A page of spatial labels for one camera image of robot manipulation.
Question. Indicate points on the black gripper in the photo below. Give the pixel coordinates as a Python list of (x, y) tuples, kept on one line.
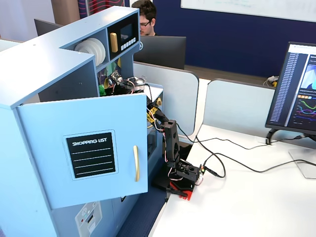
[(122, 84)]

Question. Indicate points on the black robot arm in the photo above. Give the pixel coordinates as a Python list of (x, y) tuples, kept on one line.
[(171, 140)]

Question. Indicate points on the light blue cabinet door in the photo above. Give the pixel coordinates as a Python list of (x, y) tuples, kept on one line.
[(44, 148)]

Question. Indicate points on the silver toy pot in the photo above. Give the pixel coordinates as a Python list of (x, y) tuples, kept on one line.
[(139, 82)]

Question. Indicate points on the gold round knob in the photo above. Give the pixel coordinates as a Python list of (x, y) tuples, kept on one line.
[(159, 101)]

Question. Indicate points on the white toy plate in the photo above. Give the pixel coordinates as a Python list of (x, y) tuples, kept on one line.
[(84, 47), (104, 53)]

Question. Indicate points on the stack of white plates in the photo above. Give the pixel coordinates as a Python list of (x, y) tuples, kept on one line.
[(99, 53)]

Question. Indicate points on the pale blue desk partition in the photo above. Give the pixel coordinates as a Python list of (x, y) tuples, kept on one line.
[(237, 106), (177, 98)]

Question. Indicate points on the black monitor back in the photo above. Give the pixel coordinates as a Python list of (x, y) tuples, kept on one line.
[(163, 51)]

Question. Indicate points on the black toy microwave door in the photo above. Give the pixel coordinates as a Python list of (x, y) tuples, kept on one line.
[(134, 24)]

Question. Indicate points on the black eyeglasses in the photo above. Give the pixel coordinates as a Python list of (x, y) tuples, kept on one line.
[(144, 24)]

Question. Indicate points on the seated person with dark hair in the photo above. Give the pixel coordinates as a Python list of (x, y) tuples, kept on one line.
[(148, 14)]

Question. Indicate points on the black shopping list sticker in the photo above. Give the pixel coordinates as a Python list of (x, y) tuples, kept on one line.
[(74, 158)]

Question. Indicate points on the banner with red wavy lines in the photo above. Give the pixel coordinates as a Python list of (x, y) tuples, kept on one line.
[(98, 6)]

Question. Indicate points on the brown wooden desk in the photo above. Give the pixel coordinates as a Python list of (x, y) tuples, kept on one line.
[(222, 72)]

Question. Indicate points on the light blue toy kitchen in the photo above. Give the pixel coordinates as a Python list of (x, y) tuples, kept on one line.
[(37, 61)]

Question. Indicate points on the dark grey monitor back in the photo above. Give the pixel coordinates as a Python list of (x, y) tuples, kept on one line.
[(44, 27)]

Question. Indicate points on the small motor controller board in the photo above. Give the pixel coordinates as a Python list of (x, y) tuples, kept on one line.
[(202, 170)]

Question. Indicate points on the red table clamp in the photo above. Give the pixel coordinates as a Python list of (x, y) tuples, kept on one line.
[(187, 195)]

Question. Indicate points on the white appliance control sticker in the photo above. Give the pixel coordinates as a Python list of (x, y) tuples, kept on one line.
[(86, 217)]

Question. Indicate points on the small white object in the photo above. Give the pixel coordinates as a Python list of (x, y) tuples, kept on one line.
[(271, 78)]

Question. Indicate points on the white whiteboard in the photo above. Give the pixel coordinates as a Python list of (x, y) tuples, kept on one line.
[(247, 7)]

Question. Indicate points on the small yellow object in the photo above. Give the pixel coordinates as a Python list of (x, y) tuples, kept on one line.
[(274, 84)]

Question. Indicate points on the lit computer monitor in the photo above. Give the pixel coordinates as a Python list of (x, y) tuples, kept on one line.
[(291, 86)]

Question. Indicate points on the grey monitor stand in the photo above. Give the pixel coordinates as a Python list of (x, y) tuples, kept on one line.
[(303, 160)]

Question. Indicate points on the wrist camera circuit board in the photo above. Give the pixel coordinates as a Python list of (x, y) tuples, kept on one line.
[(115, 75)]

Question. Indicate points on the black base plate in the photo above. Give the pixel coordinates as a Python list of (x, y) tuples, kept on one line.
[(160, 181)]

